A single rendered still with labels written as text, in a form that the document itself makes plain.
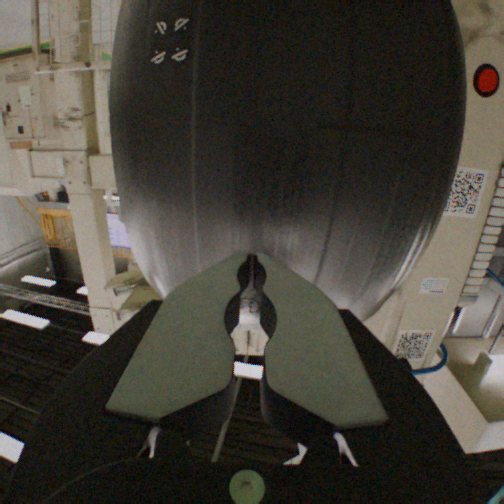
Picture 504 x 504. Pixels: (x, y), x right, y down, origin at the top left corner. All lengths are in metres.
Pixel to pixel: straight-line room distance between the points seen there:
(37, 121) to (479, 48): 4.88
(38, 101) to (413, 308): 4.88
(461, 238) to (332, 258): 0.34
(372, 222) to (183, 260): 0.15
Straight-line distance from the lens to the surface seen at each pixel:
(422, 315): 0.58
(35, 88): 5.01
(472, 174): 0.52
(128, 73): 0.24
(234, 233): 0.21
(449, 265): 0.55
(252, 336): 0.86
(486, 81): 0.51
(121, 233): 4.72
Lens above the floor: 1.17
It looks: 23 degrees up
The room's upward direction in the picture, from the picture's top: 177 degrees counter-clockwise
